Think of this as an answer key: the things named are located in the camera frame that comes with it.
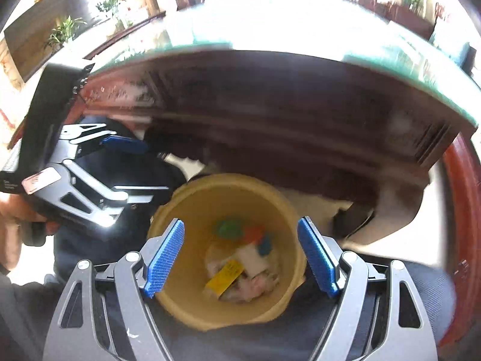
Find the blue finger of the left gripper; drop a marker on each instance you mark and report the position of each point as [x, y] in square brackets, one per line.
[143, 194]
[125, 144]

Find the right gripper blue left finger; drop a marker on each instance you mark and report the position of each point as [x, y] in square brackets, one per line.
[159, 254]

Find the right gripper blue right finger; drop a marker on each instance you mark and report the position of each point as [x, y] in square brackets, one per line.
[323, 263]

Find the clear plastic bag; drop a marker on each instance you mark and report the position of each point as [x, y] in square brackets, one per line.
[245, 289]

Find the orange paper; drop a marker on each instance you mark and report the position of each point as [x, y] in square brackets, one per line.
[252, 234]

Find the yellow carton box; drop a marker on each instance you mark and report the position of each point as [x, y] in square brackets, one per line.
[224, 278]

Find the green wrapper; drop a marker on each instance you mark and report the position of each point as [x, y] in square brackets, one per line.
[230, 228]

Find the white foam sheet with hole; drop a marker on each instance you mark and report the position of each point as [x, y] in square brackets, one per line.
[252, 261]

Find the yellow trash bin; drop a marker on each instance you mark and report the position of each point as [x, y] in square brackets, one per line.
[202, 205]

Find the person left hand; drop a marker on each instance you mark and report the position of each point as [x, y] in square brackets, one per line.
[16, 212]

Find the potted green plant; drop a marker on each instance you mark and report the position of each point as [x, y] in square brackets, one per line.
[64, 32]

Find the black television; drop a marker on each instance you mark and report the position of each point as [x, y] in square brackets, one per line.
[27, 36]

